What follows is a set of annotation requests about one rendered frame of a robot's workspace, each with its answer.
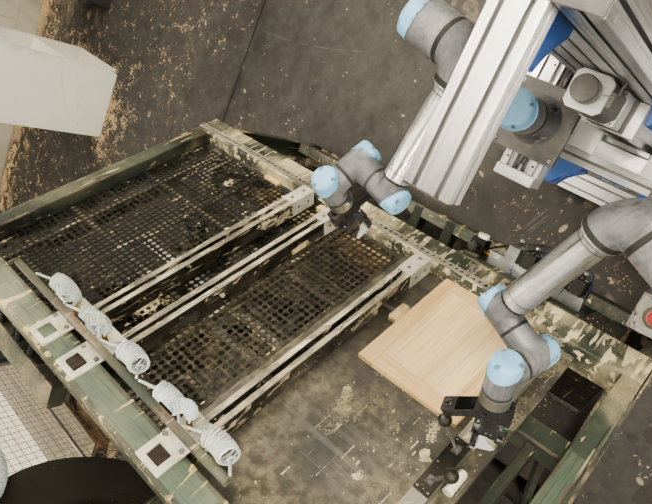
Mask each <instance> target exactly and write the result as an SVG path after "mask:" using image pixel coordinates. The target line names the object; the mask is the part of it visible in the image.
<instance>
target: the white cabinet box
mask: <svg viewBox="0 0 652 504"><path fill-rule="evenodd" d="M116 73H117V70H116V69H114V68H112V67H111V66H109V65H108V64H106V63H105V62H103V61H102V60H100V59H99V58H97V57H96V56H94V55H92V54H91V53H89V52H88V51H86V50H85V49H83V48H81V47H78V46H74V45H71V44H67V43H63V42H60V41H56V40H52V39H49V38H45V37H41V36H37V35H34V34H30V33H26V32H23V31H19V30H15V29H12V28H8V27H4V26H1V25H0V123H6V124H13V125H19V126H26V127H33V128H40V129H47V130H54V131H61V132H68V133H75V134H82V135H89V136H96V137H100V134H101V131H102V127H103V124H104V120H105V117H106V113H107V109H108V106H109V102H110V99H111V95H112V92H113V88H114V85H115V81H116V78H117V74H116Z"/></svg>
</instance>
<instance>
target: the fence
mask: <svg viewBox="0 0 652 504"><path fill-rule="evenodd" d="M548 335H550V337H551V338H554V339H555V341H556V342H557V343H558V345H559V347H560V348H561V346H562V344H563V341H562V340H561V339H559V338H557V337H555V336H554V335H552V334H550V333H549V334H548ZM538 375H539V374H538ZM538 375H536V376H535V377H533V378H531V379H530V380H528V381H527V382H525V383H524V384H522V385H520V386H519V387H518V388H517V390H516V393H515V395H514V398H513V400H512V402H516V400H517V399H518V398H519V397H520V396H521V394H522V393H523V392H524V391H525V390H526V389H527V387H528V386H529V385H530V384H531V383H532V382H533V380H534V379H535V378H536V377H537V376H538ZM474 419H475V417H474V418H473V419H472V420H471V421H470V422H469V424H468V425H467V426H466V427H465V428H464V429H463V430H462V431H461V433H460V434H459V435H458V436H459V437H460V438H461V439H463V440H464V441H465V442H467V443H468V444H469V441H470V438H471V434H472V432H471V429H472V426H473V423H474ZM474 450H475V449H470V451H469V452H468V453H467V454H466V455H465V456H464V458H463V459H462V460H461V461H460V462H459V463H458V465H457V466H456V467H455V468H454V469H456V470H458V468H459V467H460V466H461V465H462V464H463V463H464V461H465V460H466V459H467V458H468V457H469V456H470V454H471V453H472V452H473V451H474ZM446 483H447V482H446V481H445V480H444V481H443V482H442V483H441V484H440V486H439V487H438V488H437V489H436V490H435V491H434V493H433V494H432V495H431V496H430V497H429V498H428V499H427V498H426V497H425V496H423V495H422V494H421V493H420V492H419V491H417V490H416V489H415V488H414V487H413V486H412V487H411V489H410V490H409V491H408V492H407V493H406V494H405V495H404V496H403V497H402V499H401V500H400V501H399V502H398V503H397V504H429V502H430V501H431V500H432V499H433V498H434V497H435V495H436V494H437V493H438V492H439V491H440V490H441V488H442V487H443V486H444V485H445V484H446Z"/></svg>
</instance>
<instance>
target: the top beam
mask: <svg viewBox="0 0 652 504"><path fill-rule="evenodd" d="M0 310H1V311H2V312H3V313H4V314H5V316H6V317H7V318H8V319H9V320H10V322H11V323H12V324H13V325H14V326H15V327H16V329H17V330H18V331H19V332H20V333H21V335H22V336H23V337H24V338H25V339H26V341H27V342H28V343H29V344H30V345H31V347H32V348H33V349H34V350H35V351H36V352H37V354H38V355H39V356H40V357H41V358H42V360H43V361H44V362H45V363H46V364H47V366H48V367H49V368H50V369H51V370H52V372H53V373H54V374H55V375H56V376H57V377H58V379H59V380H60V381H61V382H62V383H63V385H64V386H65V387H66V388H67V389H68V391H69V392H70V393H71V394H72V395H73V397H74V398H75V399H76V400H77V401H78V402H79V404H80V405H81V406H82V407H83V408H84V410H85V411H86V412H87V413H88V414H89V416H90V417H91V418H92V419H93V420H94V422H95V423H96V424H97V425H98V426H99V427H100V429H101V430H102V431H103V432H104V433H105V435H106V436H107V437H108V438H109V439H110V441H111V442H112V443H113V444H114V445H115V447H116V448H117V449H118V450H119V451H120V452H121V454H122V455H123V456H124V457H125V458H126V460H127V461H128V462H129V463H130V464H131V466H132V467H133V468H134V469H135V470H136V472H137V473H138V474H139V475H140V476H141V477H142V479H143V480H144V481H145V482H146V483H147V485H148V486H149V487H150V488H151V489H152V491H153V492H154V493H155V494H156V495H157V497H158V498H159V499H160V500H161V501H162V502H163V504H230V503H229V502H228V501H227V500H226V499H225V498H224V497H223V496H222V495H221V493H220V492H219V491H218V490H217V489H216V488H215V487H214V486H213V485H212V484H211V483H210V482H209V481H208V479H207V478H206V477H205V476H204V475H203V474H202V473H201V472H200V471H199V470H198V469H197V468H196V466H195V465H194V464H193V463H192V462H191V461H190V460H189V459H188V458H187V457H186V456H185V457H184V458H182V459H181V460H180V461H179V462H178V463H176V464H175V465H174V466H173V467H171V468H170V469H169V470H168V471H166V472H165V473H164V474H163V475H161V476H160V477H159V478H156V477H155V476H154V475H153V474H152V473H151V472H150V470H149V469H148V468H147V467H146V466H145V465H144V463H143V462H142V461H141V460H140V459H139V458H138V456H137V455H136V454H135V452H136V451H137V450H138V449H140V448H141V447H142V446H143V445H145V444H146V443H147V442H149V441H150V440H151V439H153V438H154V437H156V436H157V435H158V434H160V433H161V432H162V430H161V429H160V428H159V427H158V425H157V424H156V423H155V422H154V421H153V420H152V419H151V418H150V417H149V416H148V415H147V414H146V412H145V411H144V410H143V409H142V408H141V407H140V406H139V405H138V404H137V403H136V402H135V401H134V400H133V398H132V397H131V396H130V395H129V394H128V393H127V392H126V391H125V390H124V389H123V388H122V387H121V386H120V384H119V383H118V382H117V381H116V380H115V379H114V378H113V377H112V376H111V375H110V374H109V373H108V371H107V370H106V369H105V368H104V367H103V366H102V365H101V364H100V363H99V364H98V365H96V366H95V367H93V368H92V369H90V370H89V371H87V372H86V373H84V374H82V375H81V376H79V377H77V378H76V379H74V380H71V379H70V377H69V376H68V375H67V374H66V373H65V372H64V370H63V369H62V368H61V367H60V366H59V365H58V363H57V362H56V361H55V360H56V359H58V358H60V357H61V356H63V355H64V354H66V353H68V352H69V351H71V350H73V349H74V348H76V347H78V346H80V345H81V344H82V343H81V342H80V341H79V340H78V339H77V338H76V337H75V336H74V335H73V334H72V333H71V332H70V331H69V332H67V333H66V334H64V335H63V336H61V337H59V338H57V339H56V340H54V341H52V342H51V343H49V344H47V345H45V346H42V345H41V344H40V343H39V341H38V340H37V339H36V338H35V337H34V336H33V334H32V333H31V332H30V331H29V330H28V328H29V327H31V326H32V325H34V324H36V323H37V322H39V321H41V320H43V319H45V318H46V317H48V316H50V315H52V314H53V312H52V311H51V310H50V309H49V308H48V307H47V306H46V305H45V303H44V302H43V301H42V300H41V299H40V298H39V297H38V296H37V295H36V294H35V293H34V292H33V290H32V289H31V288H30V287H29V286H28V285H27V284H26V283H25V282H24V281H23V280H22V279H21V278H20V276H19V275H18V274H17V273H16V272H15V271H14V270H13V269H12V268H11V267H10V266H9V265H8V264H7V262H6V261H5V260H4V259H3V258H2V257H1V256H0ZM38 331H39V332H40V334H41V335H42V336H43V337H44V338H46V337H47V336H49V335H51V334H53V333H54V332H56V331H58V330H57V329H56V328H55V327H54V326H53V325H52V324H51V323H49V324H47V325H45V326H44V327H42V328H40V329H38Z"/></svg>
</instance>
